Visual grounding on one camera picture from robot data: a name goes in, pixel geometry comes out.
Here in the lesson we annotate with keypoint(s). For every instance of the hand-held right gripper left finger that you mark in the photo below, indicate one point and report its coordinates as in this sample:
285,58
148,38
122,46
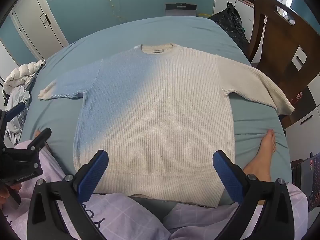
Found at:
93,175

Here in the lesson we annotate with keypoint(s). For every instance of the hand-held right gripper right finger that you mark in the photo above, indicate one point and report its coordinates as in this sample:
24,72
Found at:
230,177

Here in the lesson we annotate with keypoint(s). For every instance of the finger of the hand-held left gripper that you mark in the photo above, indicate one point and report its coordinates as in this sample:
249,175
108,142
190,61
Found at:
15,112
40,140

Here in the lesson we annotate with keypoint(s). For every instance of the cream and blue knit sweater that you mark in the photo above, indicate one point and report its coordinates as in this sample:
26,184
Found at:
160,117

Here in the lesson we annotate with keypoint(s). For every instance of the person's left hand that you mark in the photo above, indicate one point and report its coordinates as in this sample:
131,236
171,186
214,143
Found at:
5,196

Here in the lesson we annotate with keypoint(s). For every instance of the person's left foot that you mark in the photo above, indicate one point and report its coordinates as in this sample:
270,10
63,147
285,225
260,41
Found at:
37,134

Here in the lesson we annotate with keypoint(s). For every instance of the person's foot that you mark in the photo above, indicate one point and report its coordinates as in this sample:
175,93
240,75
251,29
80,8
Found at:
265,152
37,134

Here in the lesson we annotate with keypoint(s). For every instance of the grey crumpled cloth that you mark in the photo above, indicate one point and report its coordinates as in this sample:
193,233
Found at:
17,127

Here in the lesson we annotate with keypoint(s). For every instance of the white down jacket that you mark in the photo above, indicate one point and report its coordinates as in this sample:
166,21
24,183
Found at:
20,73

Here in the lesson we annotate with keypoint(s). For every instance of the person's right foot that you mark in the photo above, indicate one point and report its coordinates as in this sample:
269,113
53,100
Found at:
265,152

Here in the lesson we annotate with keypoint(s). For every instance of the person's right leg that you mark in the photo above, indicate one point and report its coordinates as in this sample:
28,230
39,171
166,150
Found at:
190,220

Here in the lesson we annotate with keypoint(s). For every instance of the black laptop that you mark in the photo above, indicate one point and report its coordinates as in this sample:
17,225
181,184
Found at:
312,187

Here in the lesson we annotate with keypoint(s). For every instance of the white door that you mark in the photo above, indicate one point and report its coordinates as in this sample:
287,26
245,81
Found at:
32,25

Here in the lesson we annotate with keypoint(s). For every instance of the red packet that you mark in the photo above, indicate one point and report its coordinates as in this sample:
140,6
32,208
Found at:
297,97

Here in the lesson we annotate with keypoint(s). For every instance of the brown wooden chair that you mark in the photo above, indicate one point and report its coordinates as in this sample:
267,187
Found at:
275,42

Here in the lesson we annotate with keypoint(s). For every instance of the black plastic bag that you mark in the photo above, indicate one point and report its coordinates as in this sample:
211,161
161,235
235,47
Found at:
230,22

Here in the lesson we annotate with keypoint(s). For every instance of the blue-grey bed sheet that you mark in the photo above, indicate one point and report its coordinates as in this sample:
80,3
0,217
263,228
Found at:
175,30

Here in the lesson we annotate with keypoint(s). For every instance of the black cardboard box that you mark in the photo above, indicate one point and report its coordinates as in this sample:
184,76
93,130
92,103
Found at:
180,11

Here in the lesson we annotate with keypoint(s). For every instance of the white cabinet unit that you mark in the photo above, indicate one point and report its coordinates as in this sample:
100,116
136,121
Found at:
222,1

